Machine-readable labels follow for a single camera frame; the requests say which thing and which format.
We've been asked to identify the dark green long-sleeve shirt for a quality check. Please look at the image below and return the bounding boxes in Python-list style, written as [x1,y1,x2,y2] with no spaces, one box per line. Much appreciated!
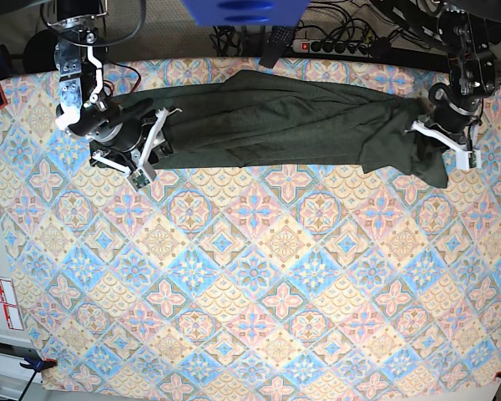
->
[123,70,448,189]

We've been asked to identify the blue clamp bottom left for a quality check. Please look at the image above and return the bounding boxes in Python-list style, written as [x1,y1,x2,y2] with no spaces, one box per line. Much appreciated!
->
[18,357,58,401]

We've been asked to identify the black remote control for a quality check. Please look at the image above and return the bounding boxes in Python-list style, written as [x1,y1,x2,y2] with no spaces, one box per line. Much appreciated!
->
[259,26,296,69]

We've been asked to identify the patterned tile tablecloth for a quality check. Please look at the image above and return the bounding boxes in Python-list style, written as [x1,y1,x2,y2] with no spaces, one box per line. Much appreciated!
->
[0,74,501,400]

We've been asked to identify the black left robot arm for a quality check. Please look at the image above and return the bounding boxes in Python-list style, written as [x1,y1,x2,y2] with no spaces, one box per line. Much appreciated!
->
[373,1,501,170]

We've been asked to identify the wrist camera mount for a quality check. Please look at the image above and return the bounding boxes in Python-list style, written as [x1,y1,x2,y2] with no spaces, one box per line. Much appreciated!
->
[411,120,482,171]
[90,108,181,192]

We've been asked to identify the red white labels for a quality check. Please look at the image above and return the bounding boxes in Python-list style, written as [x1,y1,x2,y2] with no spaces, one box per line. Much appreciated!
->
[0,278,24,331]

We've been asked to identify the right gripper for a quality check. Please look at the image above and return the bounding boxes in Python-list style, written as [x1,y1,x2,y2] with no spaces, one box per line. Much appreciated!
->
[89,114,174,163]

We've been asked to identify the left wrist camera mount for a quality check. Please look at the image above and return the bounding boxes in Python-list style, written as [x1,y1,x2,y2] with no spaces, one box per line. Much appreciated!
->
[411,120,482,171]

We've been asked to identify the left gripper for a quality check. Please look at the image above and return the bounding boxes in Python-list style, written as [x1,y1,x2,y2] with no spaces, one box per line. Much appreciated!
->
[417,99,480,161]

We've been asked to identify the white power strip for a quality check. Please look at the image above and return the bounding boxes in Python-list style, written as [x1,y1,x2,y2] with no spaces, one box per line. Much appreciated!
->
[291,38,369,57]

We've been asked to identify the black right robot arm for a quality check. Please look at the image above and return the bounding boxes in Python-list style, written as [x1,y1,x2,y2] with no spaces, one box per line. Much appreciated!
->
[47,1,173,170]

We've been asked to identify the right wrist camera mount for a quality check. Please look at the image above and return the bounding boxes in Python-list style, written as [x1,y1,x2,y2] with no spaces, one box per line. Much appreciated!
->
[90,108,181,192]

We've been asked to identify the black round stand base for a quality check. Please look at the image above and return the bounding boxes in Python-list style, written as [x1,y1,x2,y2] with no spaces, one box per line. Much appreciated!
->
[23,30,58,74]

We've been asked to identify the blue plastic box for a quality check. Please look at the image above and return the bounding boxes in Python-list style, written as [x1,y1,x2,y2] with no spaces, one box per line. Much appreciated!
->
[182,0,310,27]

